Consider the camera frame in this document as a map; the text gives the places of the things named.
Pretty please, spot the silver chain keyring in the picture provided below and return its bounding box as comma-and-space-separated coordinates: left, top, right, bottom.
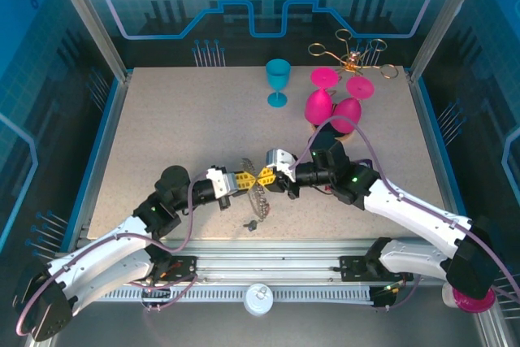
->
239, 157, 272, 223

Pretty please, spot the pink plastic goblet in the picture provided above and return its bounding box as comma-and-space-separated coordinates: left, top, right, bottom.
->
305, 66, 340, 124
328, 76, 375, 135

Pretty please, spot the teal plastic goblet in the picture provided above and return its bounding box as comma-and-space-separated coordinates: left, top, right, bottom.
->
266, 59, 292, 109

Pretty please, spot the white round cap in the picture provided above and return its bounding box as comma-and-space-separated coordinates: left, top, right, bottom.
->
243, 283, 274, 316

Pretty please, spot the white cup with pink lid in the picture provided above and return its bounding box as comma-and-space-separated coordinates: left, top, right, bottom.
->
441, 284, 496, 314

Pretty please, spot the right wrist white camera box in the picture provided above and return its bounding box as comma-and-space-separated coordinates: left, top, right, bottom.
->
264, 147, 298, 182

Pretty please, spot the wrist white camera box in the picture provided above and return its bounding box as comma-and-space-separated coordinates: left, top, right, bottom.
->
264, 147, 298, 182
205, 165, 229, 197

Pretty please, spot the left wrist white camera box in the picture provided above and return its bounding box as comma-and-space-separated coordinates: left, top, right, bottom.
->
205, 165, 229, 197

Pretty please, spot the aluminium front rail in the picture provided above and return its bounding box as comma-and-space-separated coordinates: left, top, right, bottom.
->
52, 239, 484, 289

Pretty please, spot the aluminium side rail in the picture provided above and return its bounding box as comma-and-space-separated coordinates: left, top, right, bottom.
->
405, 72, 475, 253
60, 74, 133, 253

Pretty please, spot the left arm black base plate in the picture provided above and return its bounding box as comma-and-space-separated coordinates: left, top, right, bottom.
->
148, 255, 198, 283

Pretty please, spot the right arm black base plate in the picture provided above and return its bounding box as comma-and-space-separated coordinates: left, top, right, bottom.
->
339, 255, 414, 283

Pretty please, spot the gold wire glass rack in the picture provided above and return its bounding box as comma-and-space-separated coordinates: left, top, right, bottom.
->
307, 28, 397, 145

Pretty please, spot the slotted white cable duct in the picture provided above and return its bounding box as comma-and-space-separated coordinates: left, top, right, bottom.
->
93, 286, 375, 303

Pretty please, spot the aluminium frame post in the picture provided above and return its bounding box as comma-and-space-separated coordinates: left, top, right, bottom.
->
43, 0, 133, 82
408, 0, 491, 82

